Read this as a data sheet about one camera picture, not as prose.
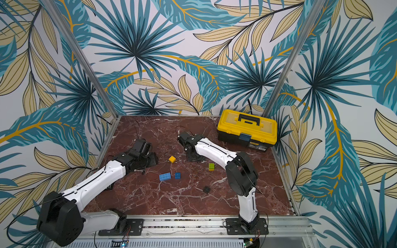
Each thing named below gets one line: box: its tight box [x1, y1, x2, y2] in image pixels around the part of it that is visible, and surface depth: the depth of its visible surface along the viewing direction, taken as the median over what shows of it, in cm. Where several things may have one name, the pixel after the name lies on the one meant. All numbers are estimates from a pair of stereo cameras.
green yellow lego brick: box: [208, 162, 216, 172], surface depth 94 cm
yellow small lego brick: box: [168, 155, 177, 164], surface depth 97 cm
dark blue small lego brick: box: [174, 172, 182, 180], surface depth 91 cm
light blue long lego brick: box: [159, 172, 172, 182], surface depth 90 cm
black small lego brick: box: [203, 185, 211, 194], surface depth 86 cm
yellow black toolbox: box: [216, 109, 278, 152], surface depth 95 cm
